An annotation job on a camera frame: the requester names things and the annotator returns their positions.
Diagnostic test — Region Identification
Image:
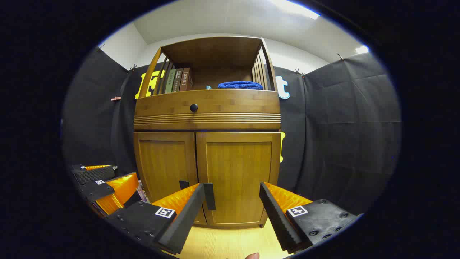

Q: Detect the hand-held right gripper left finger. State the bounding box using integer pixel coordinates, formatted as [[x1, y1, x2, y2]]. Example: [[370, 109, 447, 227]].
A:
[[108, 183, 205, 255]]

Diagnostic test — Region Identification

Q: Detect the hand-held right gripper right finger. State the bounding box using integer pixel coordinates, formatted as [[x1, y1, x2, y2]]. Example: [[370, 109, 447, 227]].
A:
[[259, 182, 360, 252]]

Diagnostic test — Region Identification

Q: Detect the wooden cabinet door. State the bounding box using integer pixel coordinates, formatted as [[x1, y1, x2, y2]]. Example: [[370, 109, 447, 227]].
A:
[[135, 132, 207, 225], [196, 132, 281, 228]]

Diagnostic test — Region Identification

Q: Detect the wooden double-door shoe cabinet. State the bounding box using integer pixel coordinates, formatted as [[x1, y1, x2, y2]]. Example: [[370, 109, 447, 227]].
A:
[[133, 36, 282, 229]]

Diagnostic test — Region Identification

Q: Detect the black backdrop cloth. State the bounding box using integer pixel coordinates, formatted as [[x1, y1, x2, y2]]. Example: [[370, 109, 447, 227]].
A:
[[62, 47, 402, 216]]

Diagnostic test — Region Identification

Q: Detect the green book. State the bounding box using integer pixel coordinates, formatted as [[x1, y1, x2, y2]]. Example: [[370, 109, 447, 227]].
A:
[[165, 69, 177, 94]]

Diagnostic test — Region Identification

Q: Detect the brown book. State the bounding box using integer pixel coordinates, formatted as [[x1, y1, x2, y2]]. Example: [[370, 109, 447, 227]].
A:
[[179, 68, 193, 92]]

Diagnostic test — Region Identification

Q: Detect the blue folded towel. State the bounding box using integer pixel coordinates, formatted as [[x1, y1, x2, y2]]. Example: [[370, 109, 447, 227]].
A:
[[218, 81, 264, 90]]

